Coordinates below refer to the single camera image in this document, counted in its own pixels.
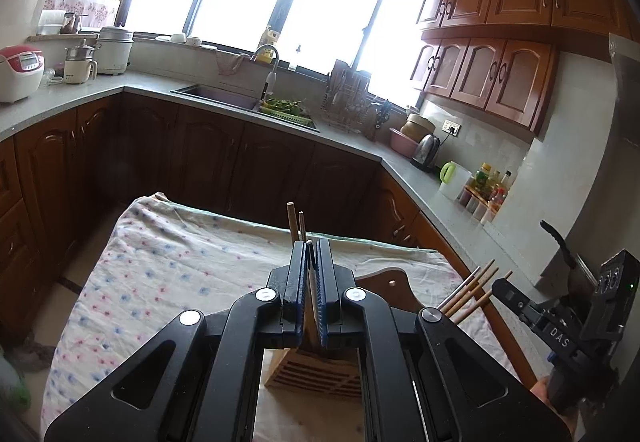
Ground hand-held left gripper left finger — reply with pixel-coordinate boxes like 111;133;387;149
44;240;307;442

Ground tan clay pot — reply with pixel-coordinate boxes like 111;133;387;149
400;113;437;143

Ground white electric kettle pot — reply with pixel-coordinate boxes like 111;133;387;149
62;42;98;86

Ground kitchen sink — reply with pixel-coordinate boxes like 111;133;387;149
170;82;321;133

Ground white container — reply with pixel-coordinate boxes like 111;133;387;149
39;10;63;36

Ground green plastic basket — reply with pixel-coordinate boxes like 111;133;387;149
257;104;311;125

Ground steel electric kettle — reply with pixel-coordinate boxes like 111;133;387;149
411;133;442;173

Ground pink plastic basin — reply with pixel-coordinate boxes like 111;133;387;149
389;127;426;157

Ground black frying pan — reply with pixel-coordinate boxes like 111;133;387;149
540;220;601;305

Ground condiment bottles rack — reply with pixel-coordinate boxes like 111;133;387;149
462;162;514;225

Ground metal utensil cup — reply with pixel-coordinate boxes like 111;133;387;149
367;99;393;143

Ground person's right hand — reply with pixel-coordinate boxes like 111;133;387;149
529;374;581;430

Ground grey floor rag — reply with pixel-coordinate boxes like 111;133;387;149
12;328;57;373

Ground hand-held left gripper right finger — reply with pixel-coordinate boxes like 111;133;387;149
316;240;573;442

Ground floral tablecloth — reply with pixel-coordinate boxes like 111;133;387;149
40;192;506;442

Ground green leafy vegetables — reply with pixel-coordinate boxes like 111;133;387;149
262;96;308;117

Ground green and white jug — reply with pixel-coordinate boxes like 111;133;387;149
439;161;473;201

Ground hanging dishcloth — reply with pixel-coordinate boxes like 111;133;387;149
216;50;251;76

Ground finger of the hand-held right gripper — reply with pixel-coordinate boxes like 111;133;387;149
491;279;549;329

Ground wooden slatted utensil holder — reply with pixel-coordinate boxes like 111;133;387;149
264;269;538;399

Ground wire dish rack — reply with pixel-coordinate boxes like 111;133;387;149
320;59;386;135

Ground steel faucet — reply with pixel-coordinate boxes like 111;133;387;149
250;45;281;102

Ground red and white rice cooker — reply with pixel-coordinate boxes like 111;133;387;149
0;44;46;103

